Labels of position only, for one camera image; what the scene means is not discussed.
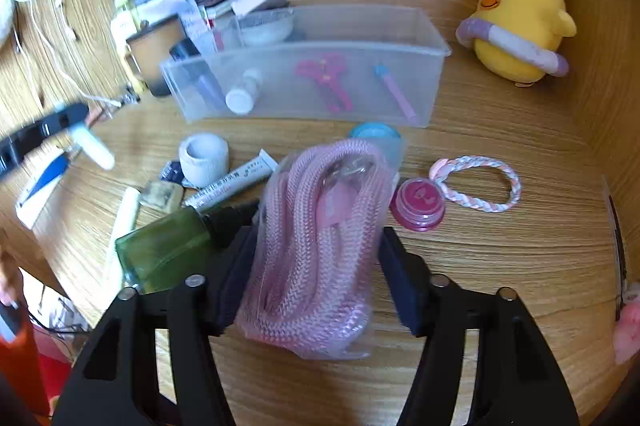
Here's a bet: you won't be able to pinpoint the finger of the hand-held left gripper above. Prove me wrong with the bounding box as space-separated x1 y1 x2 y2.
0 102 90 179

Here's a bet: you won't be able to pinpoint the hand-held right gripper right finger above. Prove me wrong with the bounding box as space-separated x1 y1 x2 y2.
379 226 582 426

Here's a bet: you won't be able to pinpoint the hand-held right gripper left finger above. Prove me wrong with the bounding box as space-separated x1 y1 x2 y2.
50 198 261 426

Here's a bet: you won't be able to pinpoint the short white tube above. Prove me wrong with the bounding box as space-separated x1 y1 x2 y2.
70 123 117 171

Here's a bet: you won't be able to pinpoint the dark jar with label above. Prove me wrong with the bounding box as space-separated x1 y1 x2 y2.
115 200 259 295

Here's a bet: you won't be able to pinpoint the pink rope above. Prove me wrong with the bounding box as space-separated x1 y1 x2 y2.
236 140 408 361

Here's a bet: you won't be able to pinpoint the round pink jar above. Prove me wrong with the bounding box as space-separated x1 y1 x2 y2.
389 177 447 234

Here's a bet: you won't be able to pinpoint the white ointment tube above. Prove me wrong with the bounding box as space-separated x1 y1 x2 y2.
181 149 279 209

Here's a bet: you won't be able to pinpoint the white tape roll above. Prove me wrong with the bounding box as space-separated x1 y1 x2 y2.
179 133 231 187

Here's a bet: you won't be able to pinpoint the slim white tube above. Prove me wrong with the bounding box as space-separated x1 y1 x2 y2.
105 187 141 277

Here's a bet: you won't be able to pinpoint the pink white braided hair tie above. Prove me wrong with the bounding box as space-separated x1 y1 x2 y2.
429 155 522 213

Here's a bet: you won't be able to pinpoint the round teal jar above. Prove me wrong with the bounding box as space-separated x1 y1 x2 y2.
348 122 402 157

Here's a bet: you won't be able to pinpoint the clear plastic storage box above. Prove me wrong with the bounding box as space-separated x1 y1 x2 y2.
159 4 452 129

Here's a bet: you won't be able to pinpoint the person's left hand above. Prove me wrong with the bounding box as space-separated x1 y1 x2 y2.
0 251 25 307

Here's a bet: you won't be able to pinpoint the blue white thermometer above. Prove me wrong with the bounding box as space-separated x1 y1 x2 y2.
15 151 71 229

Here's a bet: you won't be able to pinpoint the eyeglasses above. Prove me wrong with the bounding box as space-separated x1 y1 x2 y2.
85 86 143 127

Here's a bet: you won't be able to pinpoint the small beige square packet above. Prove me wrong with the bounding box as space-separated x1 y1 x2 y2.
139 181 185 211

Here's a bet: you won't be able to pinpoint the brown lidded mug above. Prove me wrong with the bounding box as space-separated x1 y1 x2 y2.
125 14 188 97

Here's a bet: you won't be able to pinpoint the clear spray bottle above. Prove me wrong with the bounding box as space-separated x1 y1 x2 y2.
110 0 142 51

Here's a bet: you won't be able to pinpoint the purple tube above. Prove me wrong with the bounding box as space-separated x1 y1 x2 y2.
195 73 228 111

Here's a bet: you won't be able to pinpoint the stack of papers and booklets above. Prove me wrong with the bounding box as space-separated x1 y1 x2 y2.
127 0 251 56

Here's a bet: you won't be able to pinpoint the small white bottle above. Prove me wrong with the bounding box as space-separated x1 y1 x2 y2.
225 69 263 115

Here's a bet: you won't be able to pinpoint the pink pen with blue cap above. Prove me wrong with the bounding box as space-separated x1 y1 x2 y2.
372 64 418 121

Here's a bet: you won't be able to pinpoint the pink scissors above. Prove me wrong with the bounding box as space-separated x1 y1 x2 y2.
295 54 347 113

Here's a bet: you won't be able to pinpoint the pink plush item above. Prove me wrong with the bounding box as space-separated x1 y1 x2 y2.
612 283 640 364

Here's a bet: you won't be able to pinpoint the white bowl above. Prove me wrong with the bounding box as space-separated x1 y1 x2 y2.
239 13 295 45

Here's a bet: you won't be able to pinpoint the dark strap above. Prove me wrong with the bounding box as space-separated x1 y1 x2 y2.
602 176 628 301

